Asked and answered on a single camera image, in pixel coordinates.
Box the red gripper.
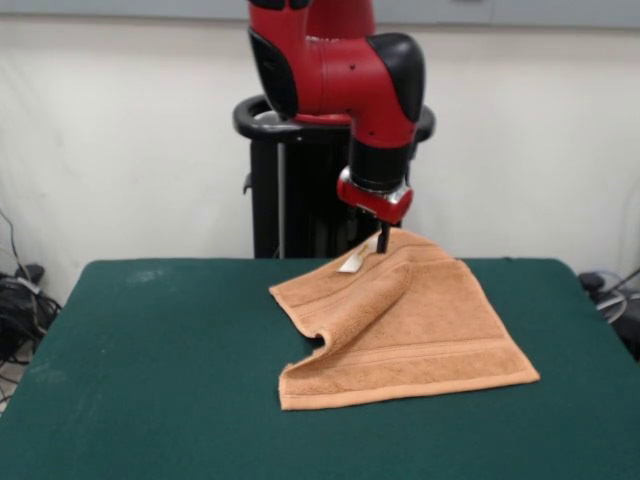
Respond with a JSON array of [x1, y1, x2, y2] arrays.
[[335, 167, 415, 255]]

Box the orange-brown towel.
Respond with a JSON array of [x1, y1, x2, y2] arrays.
[[268, 228, 542, 412]]

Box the dark green table cloth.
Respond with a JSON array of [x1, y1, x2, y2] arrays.
[[0, 258, 640, 480]]

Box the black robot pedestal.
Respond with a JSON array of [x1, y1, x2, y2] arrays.
[[232, 91, 436, 260]]

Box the black cable tangle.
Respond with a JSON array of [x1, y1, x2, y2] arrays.
[[592, 267, 640, 361], [0, 209, 64, 406]]

